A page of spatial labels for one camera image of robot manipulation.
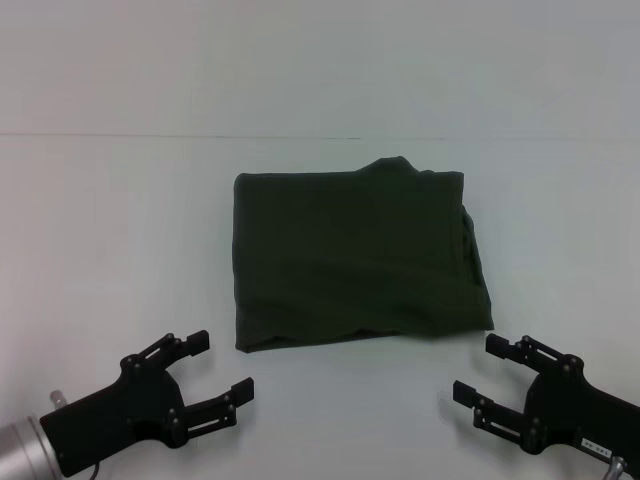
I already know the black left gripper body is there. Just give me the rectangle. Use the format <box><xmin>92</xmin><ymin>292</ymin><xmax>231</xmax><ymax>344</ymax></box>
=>
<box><xmin>38</xmin><ymin>355</ymin><xmax>190</xmax><ymax>478</ymax></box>

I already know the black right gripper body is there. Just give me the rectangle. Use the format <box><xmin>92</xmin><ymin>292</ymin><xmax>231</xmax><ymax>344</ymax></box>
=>
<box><xmin>522</xmin><ymin>353</ymin><xmax>640</xmax><ymax>461</ymax></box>

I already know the dark green t-shirt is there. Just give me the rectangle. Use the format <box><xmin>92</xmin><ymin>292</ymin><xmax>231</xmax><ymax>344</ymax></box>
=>
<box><xmin>231</xmin><ymin>156</ymin><xmax>496</xmax><ymax>355</ymax></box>

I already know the left arm cable with plug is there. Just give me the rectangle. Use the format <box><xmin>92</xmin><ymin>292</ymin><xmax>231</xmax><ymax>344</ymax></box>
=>
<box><xmin>48</xmin><ymin>390</ymin><xmax>101</xmax><ymax>480</ymax></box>

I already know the arm cable with plug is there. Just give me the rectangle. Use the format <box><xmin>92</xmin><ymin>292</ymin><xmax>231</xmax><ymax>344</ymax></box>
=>
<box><xmin>602</xmin><ymin>454</ymin><xmax>630</xmax><ymax>480</ymax></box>
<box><xmin>48</xmin><ymin>390</ymin><xmax>101</xmax><ymax>480</ymax></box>

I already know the right arm cable with plug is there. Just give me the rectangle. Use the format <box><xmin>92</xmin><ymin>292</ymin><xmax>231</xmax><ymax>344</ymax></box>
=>
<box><xmin>602</xmin><ymin>454</ymin><xmax>630</xmax><ymax>480</ymax></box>

